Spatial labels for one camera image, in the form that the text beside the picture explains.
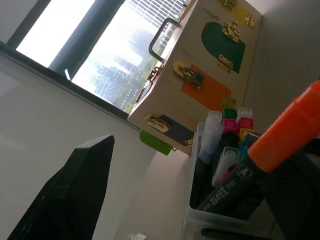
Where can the black marker holder case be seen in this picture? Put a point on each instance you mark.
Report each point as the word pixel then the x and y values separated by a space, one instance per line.
pixel 200 215

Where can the orange capped black marker pen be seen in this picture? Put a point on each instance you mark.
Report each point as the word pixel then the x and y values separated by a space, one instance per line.
pixel 282 130

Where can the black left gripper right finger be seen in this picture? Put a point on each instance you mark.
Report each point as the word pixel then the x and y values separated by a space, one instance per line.
pixel 300 200

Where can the dark window frame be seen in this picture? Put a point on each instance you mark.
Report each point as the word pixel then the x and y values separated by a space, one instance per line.
pixel 82 37

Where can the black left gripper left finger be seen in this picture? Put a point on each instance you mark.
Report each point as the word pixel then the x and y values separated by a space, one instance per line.
pixel 70 200

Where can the wooden lock box with latches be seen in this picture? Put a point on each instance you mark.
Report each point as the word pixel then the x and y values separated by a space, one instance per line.
pixel 170 100

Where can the blue ended black marker pen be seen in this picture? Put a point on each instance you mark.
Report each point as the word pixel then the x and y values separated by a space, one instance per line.
pixel 212 135

